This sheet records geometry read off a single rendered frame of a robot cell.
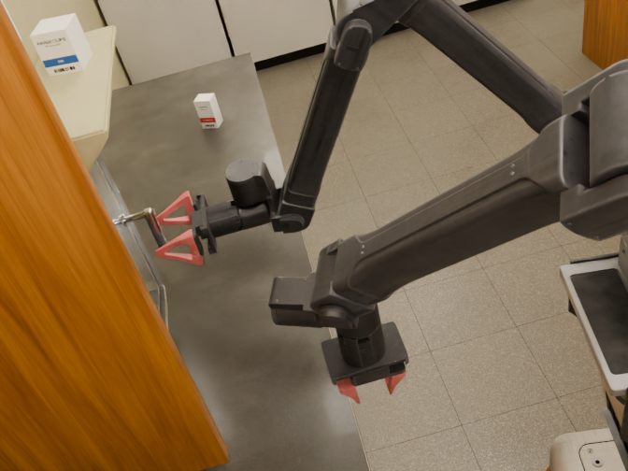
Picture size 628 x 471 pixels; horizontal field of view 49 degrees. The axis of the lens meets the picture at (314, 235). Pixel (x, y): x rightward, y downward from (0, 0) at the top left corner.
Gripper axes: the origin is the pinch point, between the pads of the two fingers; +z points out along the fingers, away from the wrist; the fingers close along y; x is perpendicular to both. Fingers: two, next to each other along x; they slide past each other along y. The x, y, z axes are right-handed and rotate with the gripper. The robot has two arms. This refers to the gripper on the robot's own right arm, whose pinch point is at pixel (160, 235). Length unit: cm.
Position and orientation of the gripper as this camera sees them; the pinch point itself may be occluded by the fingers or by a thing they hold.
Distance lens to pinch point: 126.2
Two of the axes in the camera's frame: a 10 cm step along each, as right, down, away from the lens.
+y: 1.9, 6.1, -7.7
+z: -9.6, 2.7, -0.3
